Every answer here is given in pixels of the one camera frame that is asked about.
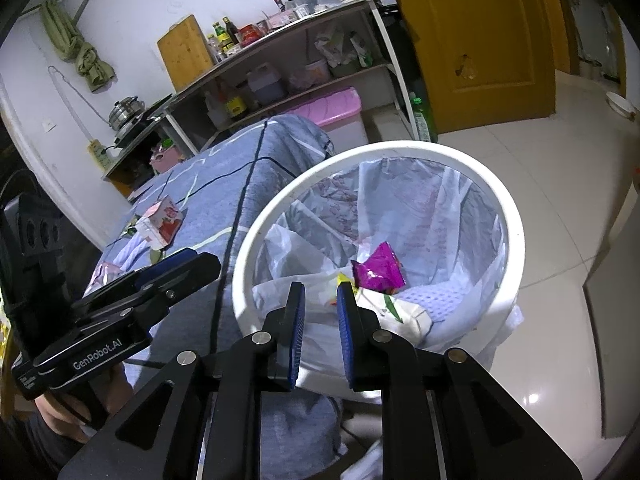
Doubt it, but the clear plastic cup pink lid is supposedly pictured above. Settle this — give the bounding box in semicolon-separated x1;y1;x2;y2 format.
84;262;122;297

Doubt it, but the red white milk carton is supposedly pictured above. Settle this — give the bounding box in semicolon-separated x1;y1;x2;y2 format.
136;196;184;250

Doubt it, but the white green paper box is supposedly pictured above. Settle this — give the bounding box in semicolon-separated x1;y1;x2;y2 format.
355;288;433;346

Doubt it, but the magenta snack wrapper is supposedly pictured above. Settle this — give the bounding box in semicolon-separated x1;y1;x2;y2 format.
352;242;406;294

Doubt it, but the white foam net sleeve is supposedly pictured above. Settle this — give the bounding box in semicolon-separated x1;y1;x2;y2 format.
107;236;149;273

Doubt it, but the white round trash bin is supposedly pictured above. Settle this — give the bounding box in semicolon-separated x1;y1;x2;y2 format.
232;140;527;403

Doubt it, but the metal kitchen shelf rack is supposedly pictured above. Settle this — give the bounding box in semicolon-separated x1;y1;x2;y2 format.
157;0;419;154

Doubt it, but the person's left hand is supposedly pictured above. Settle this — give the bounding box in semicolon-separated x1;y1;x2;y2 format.
35;363;134;443

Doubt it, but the blue checked tablecloth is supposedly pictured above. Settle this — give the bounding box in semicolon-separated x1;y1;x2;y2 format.
101;115;344;479

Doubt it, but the pink plastic basket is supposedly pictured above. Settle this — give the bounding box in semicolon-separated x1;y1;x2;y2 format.
150;144;186;174

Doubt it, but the low wooden side shelf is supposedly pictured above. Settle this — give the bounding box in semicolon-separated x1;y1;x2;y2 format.
102;114;198;200

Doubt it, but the yellow power strip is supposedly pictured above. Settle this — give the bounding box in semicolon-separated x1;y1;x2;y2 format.
88;139;113;171

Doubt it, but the black induction cooker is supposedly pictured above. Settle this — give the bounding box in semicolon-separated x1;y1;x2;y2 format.
114;94;171;148

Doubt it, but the steel steamer pot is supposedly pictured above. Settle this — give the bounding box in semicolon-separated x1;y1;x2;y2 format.
107;96;145;131

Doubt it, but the white plastic bottle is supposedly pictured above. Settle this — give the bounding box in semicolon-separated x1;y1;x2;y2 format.
204;90;230;130

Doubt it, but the yellow label sauce bottle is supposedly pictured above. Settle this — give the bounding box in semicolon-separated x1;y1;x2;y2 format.
220;81;247;120

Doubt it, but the green hanging cloth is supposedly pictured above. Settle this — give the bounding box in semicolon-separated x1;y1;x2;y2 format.
39;0;115;92

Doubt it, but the pink lid storage box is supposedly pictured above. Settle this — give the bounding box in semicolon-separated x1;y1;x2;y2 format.
286;87;369;153

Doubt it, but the purple liquid jug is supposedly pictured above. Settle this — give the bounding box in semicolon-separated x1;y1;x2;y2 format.
246;62;286;105

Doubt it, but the wooden cutting board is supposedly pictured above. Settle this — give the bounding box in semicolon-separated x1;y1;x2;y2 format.
157;14;215;91

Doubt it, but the clear small bottle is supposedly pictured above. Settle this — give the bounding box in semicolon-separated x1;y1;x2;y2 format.
206;34;224;64

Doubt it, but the green glass bottle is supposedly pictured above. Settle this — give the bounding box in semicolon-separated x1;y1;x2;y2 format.
409;92;438;143

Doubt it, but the yellow oil bottle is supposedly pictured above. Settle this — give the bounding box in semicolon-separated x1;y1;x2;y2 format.
213;22;233;55

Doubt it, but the dark soy sauce bottle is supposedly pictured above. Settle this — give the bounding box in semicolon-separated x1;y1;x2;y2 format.
222;16;240;46

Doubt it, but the red lid sauce jar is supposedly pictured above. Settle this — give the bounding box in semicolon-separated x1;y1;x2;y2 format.
238;24;262;48

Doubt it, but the pink knife holder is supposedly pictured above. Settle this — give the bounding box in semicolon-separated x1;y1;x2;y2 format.
265;11;295;32

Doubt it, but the yellow wooden door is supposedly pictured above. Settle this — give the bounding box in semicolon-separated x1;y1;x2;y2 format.
397;0;579;133

